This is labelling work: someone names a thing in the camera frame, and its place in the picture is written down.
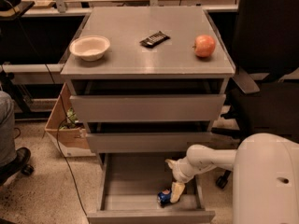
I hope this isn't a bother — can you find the cardboard box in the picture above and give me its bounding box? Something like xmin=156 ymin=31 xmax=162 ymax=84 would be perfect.
xmin=45 ymin=84 xmax=93 ymax=157

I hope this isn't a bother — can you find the grey bottom drawer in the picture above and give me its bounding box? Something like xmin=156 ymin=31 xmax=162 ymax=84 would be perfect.
xmin=88 ymin=153 xmax=215 ymax=224

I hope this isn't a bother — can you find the black floor cable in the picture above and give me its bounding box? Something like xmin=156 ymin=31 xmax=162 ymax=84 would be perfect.
xmin=3 ymin=0 xmax=88 ymax=217

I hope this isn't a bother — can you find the blue pepsi can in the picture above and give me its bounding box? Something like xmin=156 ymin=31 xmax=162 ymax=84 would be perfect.
xmin=157 ymin=189 xmax=172 ymax=206

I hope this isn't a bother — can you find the black chair caster left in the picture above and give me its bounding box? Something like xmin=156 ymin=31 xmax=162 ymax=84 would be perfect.
xmin=21 ymin=164 xmax=35 ymax=175

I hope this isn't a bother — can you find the white paper bowl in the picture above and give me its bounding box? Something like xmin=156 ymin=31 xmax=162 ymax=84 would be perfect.
xmin=69 ymin=35 xmax=110 ymax=62

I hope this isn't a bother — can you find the grey drawer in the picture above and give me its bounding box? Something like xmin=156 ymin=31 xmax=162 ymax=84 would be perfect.
xmin=88 ymin=153 xmax=215 ymax=224
xmin=67 ymin=79 xmax=225 ymax=122
xmin=87 ymin=121 xmax=212 ymax=153

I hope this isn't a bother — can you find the grey drawer cabinet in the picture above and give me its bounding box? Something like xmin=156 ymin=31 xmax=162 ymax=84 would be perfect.
xmin=62 ymin=7 xmax=235 ymax=155

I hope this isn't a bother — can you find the red apple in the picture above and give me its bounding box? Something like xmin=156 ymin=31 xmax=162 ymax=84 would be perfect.
xmin=193 ymin=35 xmax=216 ymax=58

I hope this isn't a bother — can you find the grey top drawer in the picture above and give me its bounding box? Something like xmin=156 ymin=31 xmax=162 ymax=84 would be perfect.
xmin=67 ymin=79 xmax=225 ymax=122

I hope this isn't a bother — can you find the grey middle drawer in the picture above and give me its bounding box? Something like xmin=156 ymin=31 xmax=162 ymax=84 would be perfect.
xmin=87 ymin=121 xmax=212 ymax=153

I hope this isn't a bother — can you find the black office chair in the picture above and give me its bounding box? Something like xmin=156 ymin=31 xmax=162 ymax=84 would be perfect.
xmin=211 ymin=0 xmax=299 ymax=189

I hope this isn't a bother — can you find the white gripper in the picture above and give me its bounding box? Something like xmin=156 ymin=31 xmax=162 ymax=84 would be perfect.
xmin=165 ymin=158 xmax=201 ymax=203

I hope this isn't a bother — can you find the black shoe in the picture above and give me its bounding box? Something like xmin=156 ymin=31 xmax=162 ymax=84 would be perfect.
xmin=0 ymin=147 xmax=31 ymax=186

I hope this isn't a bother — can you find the person leg in jeans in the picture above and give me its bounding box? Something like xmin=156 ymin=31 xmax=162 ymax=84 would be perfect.
xmin=0 ymin=91 xmax=17 ymax=167

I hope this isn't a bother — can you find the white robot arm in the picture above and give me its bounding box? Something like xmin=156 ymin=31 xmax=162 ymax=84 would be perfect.
xmin=165 ymin=133 xmax=299 ymax=224

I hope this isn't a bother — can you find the dark snack bar wrapper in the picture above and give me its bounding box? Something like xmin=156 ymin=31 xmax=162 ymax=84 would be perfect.
xmin=140 ymin=31 xmax=169 ymax=48

